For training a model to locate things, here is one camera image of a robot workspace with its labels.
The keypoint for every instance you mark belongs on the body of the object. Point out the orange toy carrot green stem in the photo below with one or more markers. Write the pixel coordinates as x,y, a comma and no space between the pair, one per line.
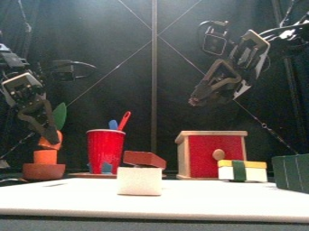
44,157

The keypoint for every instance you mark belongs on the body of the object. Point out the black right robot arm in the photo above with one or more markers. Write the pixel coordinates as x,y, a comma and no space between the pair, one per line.
289,36

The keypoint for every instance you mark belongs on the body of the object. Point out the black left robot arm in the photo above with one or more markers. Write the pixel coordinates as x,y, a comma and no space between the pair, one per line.
9,60

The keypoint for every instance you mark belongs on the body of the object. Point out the red plastic cup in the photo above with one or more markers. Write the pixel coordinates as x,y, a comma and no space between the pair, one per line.
104,147

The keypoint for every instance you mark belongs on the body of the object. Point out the blue plastic utensil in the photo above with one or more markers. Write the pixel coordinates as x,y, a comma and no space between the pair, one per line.
112,124

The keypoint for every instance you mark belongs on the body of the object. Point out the red wooden drawer box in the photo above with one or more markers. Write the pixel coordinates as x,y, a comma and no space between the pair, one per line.
200,156

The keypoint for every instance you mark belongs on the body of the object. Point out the white plastic cutting board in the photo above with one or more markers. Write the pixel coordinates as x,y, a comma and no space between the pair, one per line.
80,198

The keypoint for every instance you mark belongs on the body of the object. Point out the egg nigiri sushi toy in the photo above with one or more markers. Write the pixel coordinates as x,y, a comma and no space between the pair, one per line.
251,174

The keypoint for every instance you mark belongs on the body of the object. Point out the dark green striped box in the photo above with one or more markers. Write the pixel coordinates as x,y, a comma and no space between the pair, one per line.
291,174

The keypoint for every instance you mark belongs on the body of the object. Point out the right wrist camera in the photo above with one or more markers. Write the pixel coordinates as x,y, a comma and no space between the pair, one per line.
215,43

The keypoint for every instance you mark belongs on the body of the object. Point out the vertical metal frame pole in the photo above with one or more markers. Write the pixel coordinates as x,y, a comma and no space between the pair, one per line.
154,75

